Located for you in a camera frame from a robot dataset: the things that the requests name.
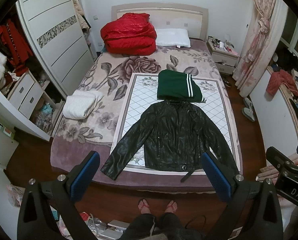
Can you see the black leather jacket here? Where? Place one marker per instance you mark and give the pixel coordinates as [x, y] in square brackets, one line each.
[169, 139]

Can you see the white drawer unit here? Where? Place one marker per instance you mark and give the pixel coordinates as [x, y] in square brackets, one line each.
[25, 94]

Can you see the white bedside nightstand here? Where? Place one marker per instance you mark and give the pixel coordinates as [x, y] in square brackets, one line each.
[225, 60]

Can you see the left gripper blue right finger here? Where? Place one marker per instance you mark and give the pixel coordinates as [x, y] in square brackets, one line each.
[220, 175]

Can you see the person foot sandal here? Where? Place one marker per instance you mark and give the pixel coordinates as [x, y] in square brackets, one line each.
[144, 207]
[171, 207]

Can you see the white pillow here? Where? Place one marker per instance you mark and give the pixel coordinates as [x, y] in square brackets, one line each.
[173, 37]

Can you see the white floral quilted mat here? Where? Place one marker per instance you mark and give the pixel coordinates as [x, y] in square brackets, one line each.
[174, 119]

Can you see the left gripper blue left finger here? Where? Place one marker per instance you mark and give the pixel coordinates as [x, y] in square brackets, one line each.
[81, 175]

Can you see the grey white slipper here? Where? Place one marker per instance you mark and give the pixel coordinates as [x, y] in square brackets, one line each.
[248, 103]
[248, 113]

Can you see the bed with floral blanket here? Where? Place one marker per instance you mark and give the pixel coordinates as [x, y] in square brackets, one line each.
[146, 143]

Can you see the green striped folded garment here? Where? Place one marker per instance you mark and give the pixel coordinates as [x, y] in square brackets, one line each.
[178, 86]

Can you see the person left foot sandal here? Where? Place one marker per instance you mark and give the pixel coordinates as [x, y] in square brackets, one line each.
[144, 207]

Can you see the white sliding wardrobe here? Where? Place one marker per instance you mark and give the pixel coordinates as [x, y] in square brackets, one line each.
[56, 38]

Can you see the beige bed headboard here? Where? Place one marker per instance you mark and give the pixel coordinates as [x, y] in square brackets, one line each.
[169, 15]

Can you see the white folded knit sweater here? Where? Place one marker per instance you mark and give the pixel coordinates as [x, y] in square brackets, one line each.
[81, 103]

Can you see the right grey white slipper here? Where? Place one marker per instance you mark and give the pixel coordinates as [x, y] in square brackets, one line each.
[248, 103]

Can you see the dark sneaker on floor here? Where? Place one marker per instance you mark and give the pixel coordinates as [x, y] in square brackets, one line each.
[226, 82]

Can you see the left grey white slipper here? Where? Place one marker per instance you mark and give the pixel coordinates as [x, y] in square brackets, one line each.
[248, 113]

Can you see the pink floral curtain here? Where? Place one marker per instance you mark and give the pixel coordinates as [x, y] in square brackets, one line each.
[264, 33]

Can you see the red pink padded jacket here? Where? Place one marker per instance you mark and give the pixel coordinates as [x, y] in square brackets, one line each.
[281, 78]

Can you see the person right foot sandal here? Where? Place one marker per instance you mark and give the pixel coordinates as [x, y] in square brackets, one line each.
[171, 207]

